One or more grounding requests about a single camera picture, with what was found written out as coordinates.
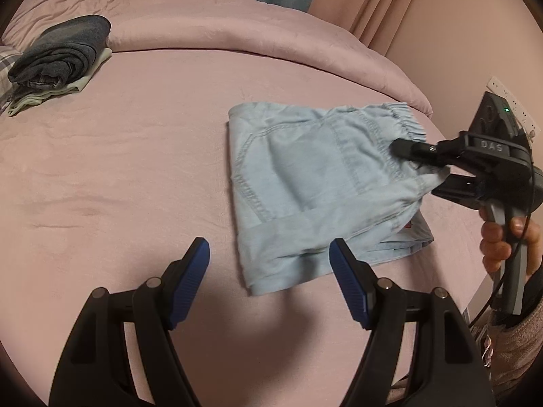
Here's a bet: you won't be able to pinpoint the light blue strawberry pants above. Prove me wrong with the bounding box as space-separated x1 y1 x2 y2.
228 101 451 296

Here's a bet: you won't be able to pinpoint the pink duvet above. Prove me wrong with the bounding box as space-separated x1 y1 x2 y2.
2 0 434 118

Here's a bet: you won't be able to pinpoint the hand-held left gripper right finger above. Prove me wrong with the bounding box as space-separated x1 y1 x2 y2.
329 238 497 407

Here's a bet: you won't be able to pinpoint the folded dark blue jeans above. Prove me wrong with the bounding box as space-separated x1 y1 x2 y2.
7 15 112 90

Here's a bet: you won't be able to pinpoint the folded pale green garment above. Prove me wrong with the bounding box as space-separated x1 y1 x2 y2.
7 47 113 117

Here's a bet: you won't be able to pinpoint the plaid pillow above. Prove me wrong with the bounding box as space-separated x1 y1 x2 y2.
0 45 23 113

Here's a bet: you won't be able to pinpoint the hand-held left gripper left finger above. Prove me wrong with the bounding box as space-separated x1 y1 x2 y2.
48 237 211 407

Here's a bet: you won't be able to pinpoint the person's right forearm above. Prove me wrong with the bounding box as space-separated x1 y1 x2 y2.
484 270 543 398

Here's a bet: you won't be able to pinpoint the white wall socket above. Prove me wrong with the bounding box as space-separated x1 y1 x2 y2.
487 76 542 137

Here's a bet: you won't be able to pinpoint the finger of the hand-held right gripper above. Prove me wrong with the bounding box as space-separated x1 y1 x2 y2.
431 173 485 212
389 137 469 169

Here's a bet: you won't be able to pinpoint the pink curtain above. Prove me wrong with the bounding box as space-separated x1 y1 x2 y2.
308 0 422 57

